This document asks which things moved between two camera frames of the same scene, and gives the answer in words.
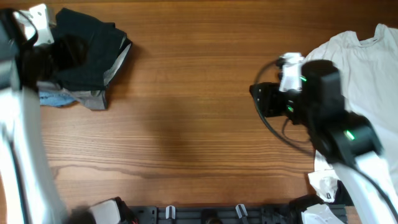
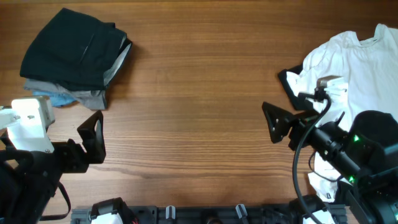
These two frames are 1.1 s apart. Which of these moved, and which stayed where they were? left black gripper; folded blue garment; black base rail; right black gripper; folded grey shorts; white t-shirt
Moved: left black gripper; right black gripper
Stayed: black base rail; white t-shirt; folded blue garment; folded grey shorts
